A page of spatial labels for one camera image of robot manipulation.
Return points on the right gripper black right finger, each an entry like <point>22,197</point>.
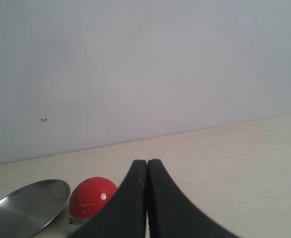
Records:
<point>171,214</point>

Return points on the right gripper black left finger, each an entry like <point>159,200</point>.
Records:
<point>124,216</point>

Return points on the red dome push button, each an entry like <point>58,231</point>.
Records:
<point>90,196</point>

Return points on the round stainless steel plate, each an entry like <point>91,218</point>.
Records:
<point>29,209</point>

